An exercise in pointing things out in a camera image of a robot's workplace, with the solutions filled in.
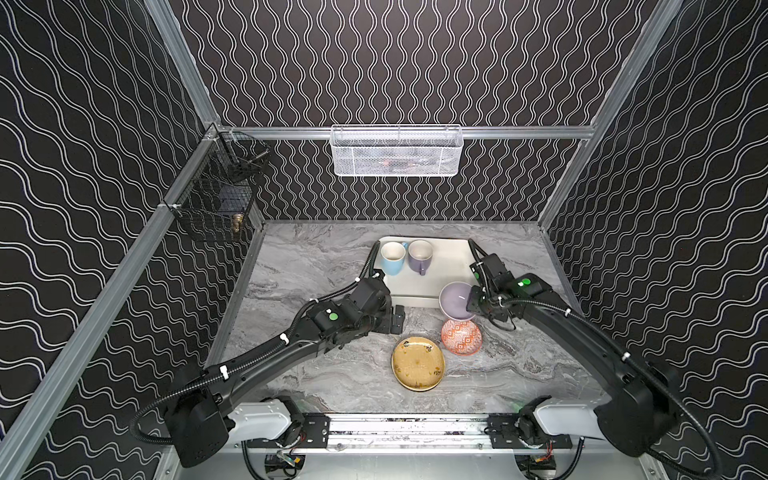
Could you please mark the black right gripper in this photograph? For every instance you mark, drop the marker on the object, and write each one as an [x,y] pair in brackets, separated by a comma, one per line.
[475,300]

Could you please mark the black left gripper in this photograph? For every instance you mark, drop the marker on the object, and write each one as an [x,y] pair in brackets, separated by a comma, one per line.
[390,315]

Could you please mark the light blue ceramic mug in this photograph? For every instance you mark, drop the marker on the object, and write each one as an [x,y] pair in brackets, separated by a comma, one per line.
[393,256]

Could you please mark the red patterned bowl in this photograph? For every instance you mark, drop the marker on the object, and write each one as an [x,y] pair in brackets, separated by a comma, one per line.
[462,338]

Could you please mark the purple ceramic mug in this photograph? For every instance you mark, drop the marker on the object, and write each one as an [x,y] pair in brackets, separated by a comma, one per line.
[420,253]

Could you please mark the lavender bowl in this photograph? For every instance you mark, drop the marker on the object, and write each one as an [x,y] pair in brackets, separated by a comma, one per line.
[453,300]

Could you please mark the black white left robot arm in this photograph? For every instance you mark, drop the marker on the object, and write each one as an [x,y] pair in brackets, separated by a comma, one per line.
[201,417]

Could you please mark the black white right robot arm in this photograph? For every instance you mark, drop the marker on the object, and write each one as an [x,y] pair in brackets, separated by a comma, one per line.
[638,414]

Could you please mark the white plastic bin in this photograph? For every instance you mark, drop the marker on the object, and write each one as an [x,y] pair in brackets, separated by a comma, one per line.
[450,263]

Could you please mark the yellow round plate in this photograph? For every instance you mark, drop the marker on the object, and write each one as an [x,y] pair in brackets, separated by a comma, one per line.
[418,364]

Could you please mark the white mesh wall basket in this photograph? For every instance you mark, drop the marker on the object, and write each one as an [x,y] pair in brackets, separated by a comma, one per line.
[396,150]

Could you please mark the black wire wall basket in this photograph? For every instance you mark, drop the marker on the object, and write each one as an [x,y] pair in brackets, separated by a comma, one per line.
[219,205]

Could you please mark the aluminium frame corner post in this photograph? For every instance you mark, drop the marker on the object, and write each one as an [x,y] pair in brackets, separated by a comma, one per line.
[178,50]

